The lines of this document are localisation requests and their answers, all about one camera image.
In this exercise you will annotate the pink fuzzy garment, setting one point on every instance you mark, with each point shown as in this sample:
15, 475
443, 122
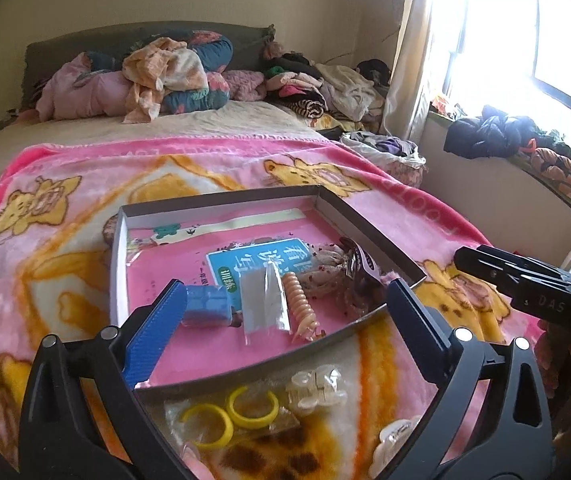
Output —
245, 85

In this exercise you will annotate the clear plastic packet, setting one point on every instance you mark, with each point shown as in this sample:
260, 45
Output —
265, 305

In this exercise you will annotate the blue floral quilt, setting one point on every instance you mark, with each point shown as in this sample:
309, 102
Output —
205, 52

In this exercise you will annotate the clear plastic bag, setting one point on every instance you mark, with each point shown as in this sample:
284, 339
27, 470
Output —
280, 425

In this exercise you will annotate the person's right hand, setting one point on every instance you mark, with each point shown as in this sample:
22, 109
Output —
548, 355

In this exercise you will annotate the pink pompom hair clip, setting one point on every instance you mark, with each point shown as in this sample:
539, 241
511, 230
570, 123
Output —
391, 277

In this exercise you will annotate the pink shallow box lid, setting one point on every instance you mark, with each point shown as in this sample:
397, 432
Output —
285, 361

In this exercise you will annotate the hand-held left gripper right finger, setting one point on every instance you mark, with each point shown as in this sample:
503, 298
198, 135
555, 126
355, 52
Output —
415, 325

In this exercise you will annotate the dotted fabric hair bow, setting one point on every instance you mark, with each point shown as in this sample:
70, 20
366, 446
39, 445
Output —
328, 260

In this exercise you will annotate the pile of clothes and pillows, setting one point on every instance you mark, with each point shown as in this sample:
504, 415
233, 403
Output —
65, 45

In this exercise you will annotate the pink quilted jacket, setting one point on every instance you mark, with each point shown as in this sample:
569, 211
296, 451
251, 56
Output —
80, 90

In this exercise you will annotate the orange and black clothing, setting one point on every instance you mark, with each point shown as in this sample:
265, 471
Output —
555, 160

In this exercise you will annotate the large cream hair claw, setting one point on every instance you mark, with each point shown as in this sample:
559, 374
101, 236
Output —
390, 440

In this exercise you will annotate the peach patterned cloth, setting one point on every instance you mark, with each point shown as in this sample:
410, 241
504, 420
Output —
165, 67

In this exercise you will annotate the small cream hair claw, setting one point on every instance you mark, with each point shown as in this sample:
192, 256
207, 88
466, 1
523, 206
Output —
315, 385

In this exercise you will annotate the black puffer jacket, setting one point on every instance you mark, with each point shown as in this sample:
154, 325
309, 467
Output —
490, 132

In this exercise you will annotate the floral laundry basket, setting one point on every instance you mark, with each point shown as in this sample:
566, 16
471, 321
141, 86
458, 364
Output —
395, 165

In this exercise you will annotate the small blue box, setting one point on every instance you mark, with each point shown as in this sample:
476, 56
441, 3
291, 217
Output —
208, 307

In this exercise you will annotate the cream curtain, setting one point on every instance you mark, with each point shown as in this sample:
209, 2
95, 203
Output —
420, 60

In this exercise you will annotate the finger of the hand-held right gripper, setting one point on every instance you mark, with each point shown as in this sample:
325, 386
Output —
495, 265

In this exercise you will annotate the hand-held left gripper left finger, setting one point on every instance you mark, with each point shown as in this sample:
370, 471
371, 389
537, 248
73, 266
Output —
153, 340

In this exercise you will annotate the window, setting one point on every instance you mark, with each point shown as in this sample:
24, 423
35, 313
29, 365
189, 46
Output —
525, 35

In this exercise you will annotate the pink printed blanket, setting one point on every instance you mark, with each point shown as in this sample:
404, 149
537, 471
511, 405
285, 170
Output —
40, 170

